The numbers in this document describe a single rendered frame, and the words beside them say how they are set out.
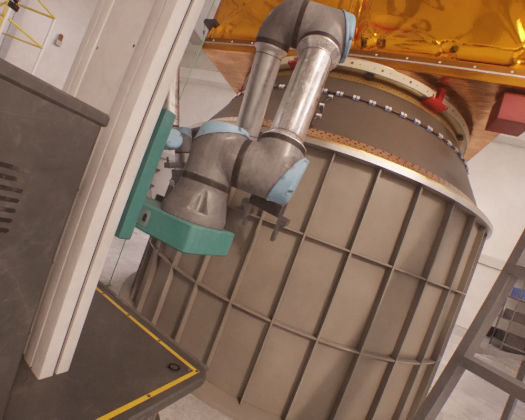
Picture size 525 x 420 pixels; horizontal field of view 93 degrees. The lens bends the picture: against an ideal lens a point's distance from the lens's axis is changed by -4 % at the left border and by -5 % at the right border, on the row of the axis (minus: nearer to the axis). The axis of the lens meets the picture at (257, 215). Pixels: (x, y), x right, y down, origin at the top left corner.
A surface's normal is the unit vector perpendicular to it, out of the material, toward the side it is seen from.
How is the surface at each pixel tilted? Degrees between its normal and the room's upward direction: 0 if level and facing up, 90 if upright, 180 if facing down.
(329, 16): 80
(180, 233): 90
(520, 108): 90
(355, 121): 62
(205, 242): 90
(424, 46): 127
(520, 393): 90
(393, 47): 123
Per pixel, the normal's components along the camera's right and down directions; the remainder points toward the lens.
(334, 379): 0.13, 0.04
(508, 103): -0.35, -0.14
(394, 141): 0.20, -0.43
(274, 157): -0.07, -0.23
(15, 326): 0.83, 0.30
